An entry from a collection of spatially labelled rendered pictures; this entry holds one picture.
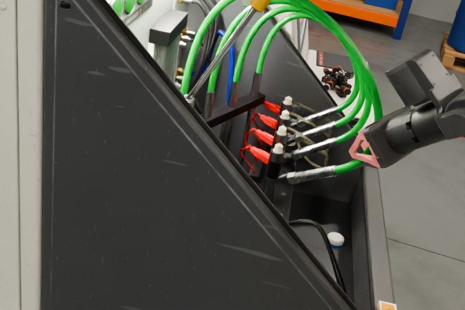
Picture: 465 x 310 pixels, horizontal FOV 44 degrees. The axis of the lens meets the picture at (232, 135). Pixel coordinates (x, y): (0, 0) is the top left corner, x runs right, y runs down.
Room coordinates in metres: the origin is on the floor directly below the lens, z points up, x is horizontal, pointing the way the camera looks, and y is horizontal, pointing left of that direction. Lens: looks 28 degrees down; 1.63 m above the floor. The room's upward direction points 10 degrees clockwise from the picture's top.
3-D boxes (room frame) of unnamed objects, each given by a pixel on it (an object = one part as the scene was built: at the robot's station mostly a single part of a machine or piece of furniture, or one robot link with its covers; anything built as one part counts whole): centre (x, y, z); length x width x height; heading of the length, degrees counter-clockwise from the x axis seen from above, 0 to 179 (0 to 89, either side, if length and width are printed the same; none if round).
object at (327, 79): (1.71, -0.30, 1.01); 0.23 x 0.11 x 0.06; 175
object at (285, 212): (1.11, -0.10, 0.91); 0.34 x 0.10 x 0.15; 175
